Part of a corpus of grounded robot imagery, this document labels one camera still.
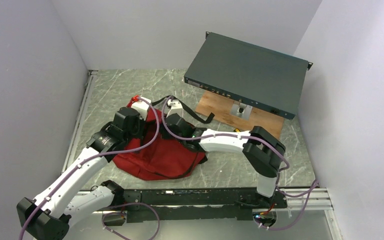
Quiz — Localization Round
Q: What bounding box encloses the red student backpack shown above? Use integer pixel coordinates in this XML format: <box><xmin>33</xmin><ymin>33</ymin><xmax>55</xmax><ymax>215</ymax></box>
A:
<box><xmin>113</xmin><ymin>108</ymin><xmax>208</xmax><ymax>181</ymax></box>

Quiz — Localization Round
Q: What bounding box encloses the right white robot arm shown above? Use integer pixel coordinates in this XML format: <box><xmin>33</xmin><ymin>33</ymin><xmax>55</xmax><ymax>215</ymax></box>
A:
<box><xmin>161</xmin><ymin>113</ymin><xmax>286</xmax><ymax>208</ymax></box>

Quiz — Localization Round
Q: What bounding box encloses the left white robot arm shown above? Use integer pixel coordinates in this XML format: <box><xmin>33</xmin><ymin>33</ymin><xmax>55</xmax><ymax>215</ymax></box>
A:
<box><xmin>16</xmin><ymin>104</ymin><xmax>157</xmax><ymax>240</ymax></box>

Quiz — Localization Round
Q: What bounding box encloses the wooden board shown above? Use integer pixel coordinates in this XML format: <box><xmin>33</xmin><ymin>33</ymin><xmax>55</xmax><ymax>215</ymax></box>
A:
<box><xmin>195</xmin><ymin>91</ymin><xmax>284</xmax><ymax>140</ymax></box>

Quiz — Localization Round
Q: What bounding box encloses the dark teal rack server box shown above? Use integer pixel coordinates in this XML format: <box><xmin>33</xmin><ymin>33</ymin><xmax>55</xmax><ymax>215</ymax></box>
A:
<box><xmin>183</xmin><ymin>32</ymin><xmax>313</xmax><ymax>120</ymax></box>

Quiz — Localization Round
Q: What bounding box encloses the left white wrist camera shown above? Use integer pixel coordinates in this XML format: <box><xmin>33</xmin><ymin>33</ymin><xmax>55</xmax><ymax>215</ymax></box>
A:
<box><xmin>130</xmin><ymin>96</ymin><xmax>152</xmax><ymax>120</ymax></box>

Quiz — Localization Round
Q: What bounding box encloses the silver metal bracket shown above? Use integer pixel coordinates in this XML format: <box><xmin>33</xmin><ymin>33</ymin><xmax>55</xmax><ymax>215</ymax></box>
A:
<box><xmin>230</xmin><ymin>101</ymin><xmax>253</xmax><ymax>120</ymax></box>

